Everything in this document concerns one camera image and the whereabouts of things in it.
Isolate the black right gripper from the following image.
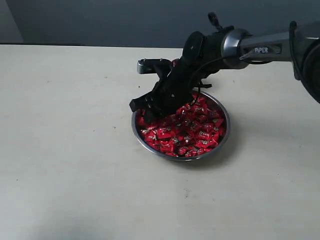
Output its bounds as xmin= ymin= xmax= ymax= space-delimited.
xmin=129 ymin=59 xmax=200 ymax=124

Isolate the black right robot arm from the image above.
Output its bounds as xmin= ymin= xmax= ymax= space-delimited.
xmin=129 ymin=21 xmax=320 ymax=123

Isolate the pile of red wrapped candies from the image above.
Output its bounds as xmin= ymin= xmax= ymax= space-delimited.
xmin=137 ymin=93 xmax=226 ymax=158

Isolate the round steel bowl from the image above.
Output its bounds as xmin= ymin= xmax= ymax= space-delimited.
xmin=131 ymin=89 xmax=232 ymax=162

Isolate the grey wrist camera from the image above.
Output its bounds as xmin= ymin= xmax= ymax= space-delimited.
xmin=136 ymin=58 xmax=174 ymax=75

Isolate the black cable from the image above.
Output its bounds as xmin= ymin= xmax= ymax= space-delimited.
xmin=188 ymin=12 xmax=298 ymax=107

